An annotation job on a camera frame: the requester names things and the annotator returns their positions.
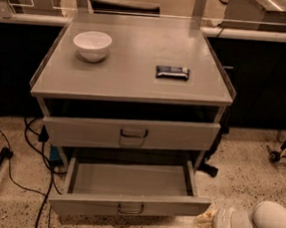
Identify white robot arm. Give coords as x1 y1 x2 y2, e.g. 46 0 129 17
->
193 201 286 228

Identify grey drawer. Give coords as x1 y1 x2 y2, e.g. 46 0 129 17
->
49 154 210 216
43 116 220 151

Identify black floor cables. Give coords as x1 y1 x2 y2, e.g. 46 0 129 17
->
0 113 73 228

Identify dark blue snack bar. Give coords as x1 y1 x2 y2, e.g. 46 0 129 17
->
155 66 189 81

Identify grey drawer cabinet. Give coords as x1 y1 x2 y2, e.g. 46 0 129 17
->
22 6 243 181

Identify white ceramic bowl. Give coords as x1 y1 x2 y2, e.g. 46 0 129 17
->
73 31 113 62

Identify grey top drawer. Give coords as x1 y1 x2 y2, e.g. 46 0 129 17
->
43 116 220 151

